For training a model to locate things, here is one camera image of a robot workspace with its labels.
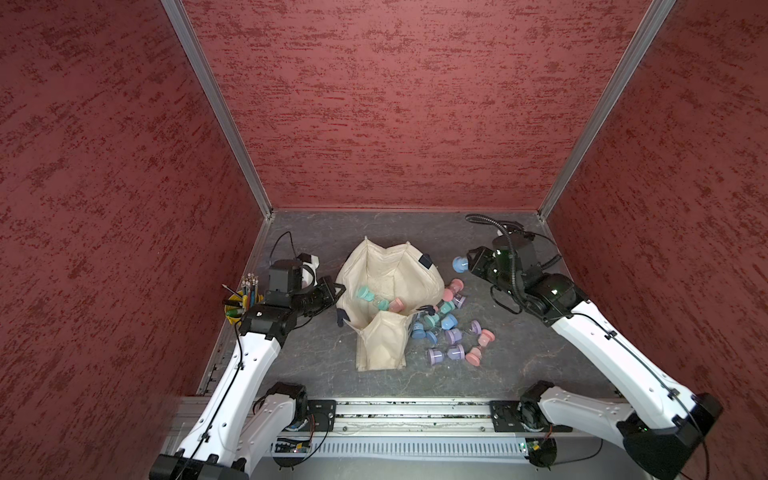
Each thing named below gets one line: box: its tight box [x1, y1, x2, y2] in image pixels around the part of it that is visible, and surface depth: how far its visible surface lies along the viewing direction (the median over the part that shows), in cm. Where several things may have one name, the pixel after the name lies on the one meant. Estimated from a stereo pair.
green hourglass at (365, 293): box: [356, 285, 391, 311], surface depth 92 cm
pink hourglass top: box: [442, 278, 464, 302], surface depth 97 cm
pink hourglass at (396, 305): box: [389, 297, 405, 313], surface depth 91 cm
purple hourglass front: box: [427, 344, 465, 366], surface depth 83 cm
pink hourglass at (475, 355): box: [465, 328, 495, 367], surface depth 86 cm
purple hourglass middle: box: [444, 320, 482, 345], surface depth 89 cm
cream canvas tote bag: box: [335, 236, 445, 371], surface depth 83 cm
